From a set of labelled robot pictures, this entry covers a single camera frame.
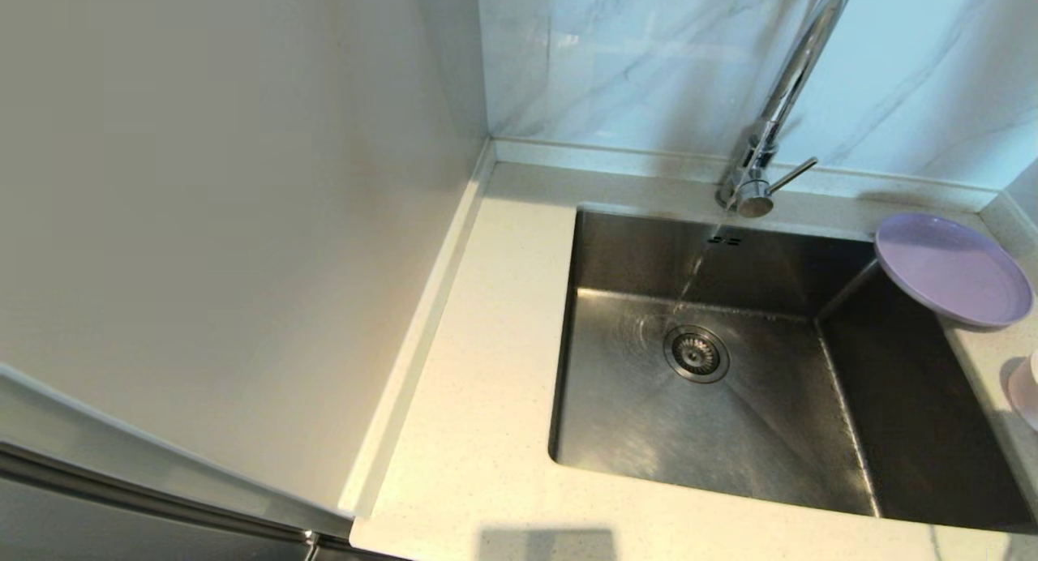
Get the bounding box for purple round plate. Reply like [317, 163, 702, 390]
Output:
[874, 213, 1033, 328]

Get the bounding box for stainless steel appliance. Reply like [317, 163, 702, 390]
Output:
[0, 365, 406, 561]

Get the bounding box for stainless steel sink basin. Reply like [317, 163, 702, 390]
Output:
[548, 207, 1035, 533]

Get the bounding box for metal sink drain strainer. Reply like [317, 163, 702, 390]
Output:
[663, 326, 731, 384]

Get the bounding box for chrome kitchen faucet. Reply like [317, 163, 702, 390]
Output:
[716, 0, 856, 219]

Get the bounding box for pink cup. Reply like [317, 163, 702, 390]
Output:
[1006, 349, 1038, 432]

